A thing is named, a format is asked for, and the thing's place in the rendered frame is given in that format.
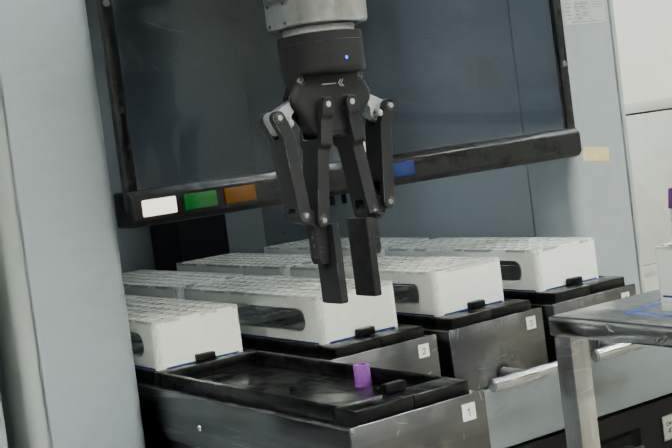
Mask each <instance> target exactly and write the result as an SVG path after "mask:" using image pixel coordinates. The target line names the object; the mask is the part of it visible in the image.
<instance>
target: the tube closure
mask: <svg viewBox="0 0 672 448"><path fill-rule="evenodd" d="M353 372H354V382H355V387H367V386H371V385H372V384H373V383H372V378H371V372H370V366H369V364H368V363H357V364H354V366H353Z"/></svg>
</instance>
